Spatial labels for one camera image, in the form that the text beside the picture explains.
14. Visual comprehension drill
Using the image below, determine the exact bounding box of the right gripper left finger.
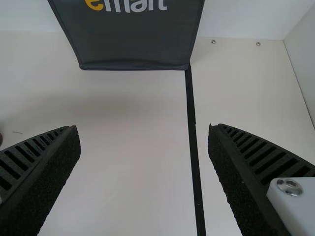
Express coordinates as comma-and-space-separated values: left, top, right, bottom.
0, 125, 82, 236

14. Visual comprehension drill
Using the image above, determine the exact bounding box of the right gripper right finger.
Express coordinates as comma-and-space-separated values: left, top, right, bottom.
208, 122, 315, 236

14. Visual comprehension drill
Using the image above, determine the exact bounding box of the black strip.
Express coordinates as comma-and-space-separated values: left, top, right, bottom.
184, 63, 207, 236

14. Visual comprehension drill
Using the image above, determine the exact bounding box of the dark grey bag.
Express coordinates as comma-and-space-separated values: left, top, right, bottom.
47, 0, 206, 71

